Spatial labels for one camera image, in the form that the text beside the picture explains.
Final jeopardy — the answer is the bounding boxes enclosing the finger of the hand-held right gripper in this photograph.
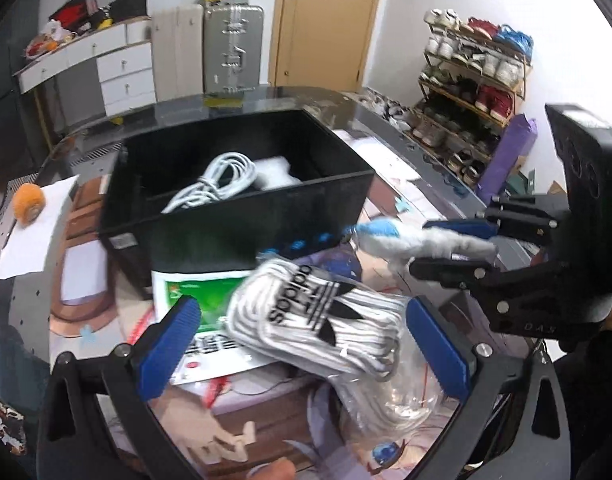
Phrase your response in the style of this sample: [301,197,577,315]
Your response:
[423,196,570,247]
[409,255,567,293]

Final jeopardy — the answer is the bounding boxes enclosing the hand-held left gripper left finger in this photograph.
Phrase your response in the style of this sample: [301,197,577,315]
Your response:
[36,295,203,480]

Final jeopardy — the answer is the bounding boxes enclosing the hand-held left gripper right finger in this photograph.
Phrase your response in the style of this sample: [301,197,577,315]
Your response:
[405,295,572,480]

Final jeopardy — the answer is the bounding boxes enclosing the grey white sock blue toe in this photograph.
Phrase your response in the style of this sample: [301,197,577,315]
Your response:
[342,217,500,267]

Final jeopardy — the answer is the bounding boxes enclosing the green white medicine packet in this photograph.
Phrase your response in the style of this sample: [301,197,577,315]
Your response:
[151,269,287,387]

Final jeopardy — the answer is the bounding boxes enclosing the black storage box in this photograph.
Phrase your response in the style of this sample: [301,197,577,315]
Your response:
[98,108,377,302]

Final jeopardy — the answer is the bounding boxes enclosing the adidas bag of white cords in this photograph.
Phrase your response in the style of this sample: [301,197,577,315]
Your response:
[225,257,467,442]

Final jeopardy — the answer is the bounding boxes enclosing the purple rolled yoga mat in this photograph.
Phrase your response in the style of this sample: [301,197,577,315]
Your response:
[476,114,538,206]

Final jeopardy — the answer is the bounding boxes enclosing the printed cartoon table mat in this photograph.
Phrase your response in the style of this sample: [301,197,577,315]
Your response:
[50,129,536,480]

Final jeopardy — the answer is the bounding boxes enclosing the metal shoe rack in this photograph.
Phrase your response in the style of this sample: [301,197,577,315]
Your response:
[411,8,535,186]

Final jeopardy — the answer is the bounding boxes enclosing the shoe rack with shoes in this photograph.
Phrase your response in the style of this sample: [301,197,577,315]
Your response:
[412,8,535,184]

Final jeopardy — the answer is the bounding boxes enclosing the scattered shoes on floor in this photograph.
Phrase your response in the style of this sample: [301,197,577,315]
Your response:
[360,88,417,129]

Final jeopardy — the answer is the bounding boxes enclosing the white paper sheet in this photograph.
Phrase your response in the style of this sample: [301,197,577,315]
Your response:
[0,175,81,281]

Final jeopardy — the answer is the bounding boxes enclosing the crumpled white plastic bag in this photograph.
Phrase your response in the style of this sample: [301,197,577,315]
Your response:
[253,156,305,191]

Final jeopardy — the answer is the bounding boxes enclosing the orange fruit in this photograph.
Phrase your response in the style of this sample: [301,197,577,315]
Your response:
[13,183,47,224]

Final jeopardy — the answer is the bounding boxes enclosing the wooden door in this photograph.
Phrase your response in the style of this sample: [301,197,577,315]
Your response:
[268,0,387,92]

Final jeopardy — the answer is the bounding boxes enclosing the white desk with drawers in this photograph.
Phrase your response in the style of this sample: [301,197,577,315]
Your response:
[13,19,157,122]

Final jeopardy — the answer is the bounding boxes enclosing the silver suitcase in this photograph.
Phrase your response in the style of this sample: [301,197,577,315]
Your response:
[202,4,265,97]

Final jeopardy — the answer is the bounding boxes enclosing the dark grey refrigerator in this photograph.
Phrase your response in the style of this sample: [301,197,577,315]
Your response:
[0,0,43,171]

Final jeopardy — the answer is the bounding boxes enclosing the plastic bag of fruit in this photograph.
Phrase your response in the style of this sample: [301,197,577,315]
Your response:
[25,19,78,57]

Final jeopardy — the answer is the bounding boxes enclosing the black square box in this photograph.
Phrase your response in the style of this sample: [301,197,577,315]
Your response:
[108,0,151,24]

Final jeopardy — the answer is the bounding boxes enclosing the red black box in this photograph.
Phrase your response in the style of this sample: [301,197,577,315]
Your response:
[48,0,105,27]

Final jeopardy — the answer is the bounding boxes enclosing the coiled white cable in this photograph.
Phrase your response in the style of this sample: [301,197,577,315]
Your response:
[161,152,259,214]

